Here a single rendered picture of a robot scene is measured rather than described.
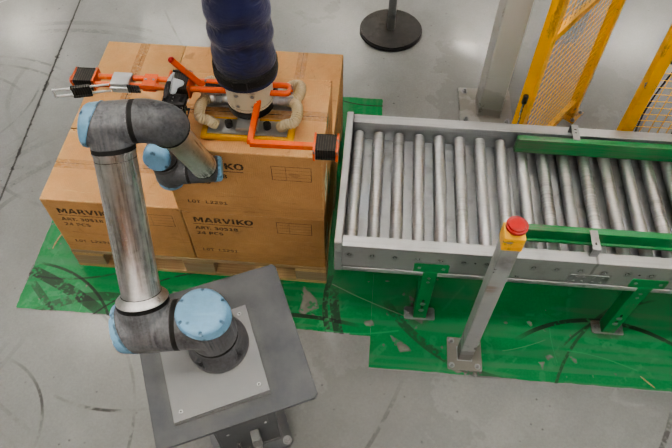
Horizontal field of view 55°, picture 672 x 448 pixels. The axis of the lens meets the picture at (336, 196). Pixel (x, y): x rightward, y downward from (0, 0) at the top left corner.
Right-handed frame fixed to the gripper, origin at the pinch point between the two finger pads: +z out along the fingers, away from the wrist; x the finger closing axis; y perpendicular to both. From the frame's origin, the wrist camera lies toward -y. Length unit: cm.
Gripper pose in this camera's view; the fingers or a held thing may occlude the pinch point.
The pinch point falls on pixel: (174, 83)
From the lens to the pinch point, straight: 242.1
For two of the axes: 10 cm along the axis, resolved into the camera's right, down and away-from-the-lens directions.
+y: 10.0, 0.6, -0.4
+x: 0.0, -5.9, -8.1
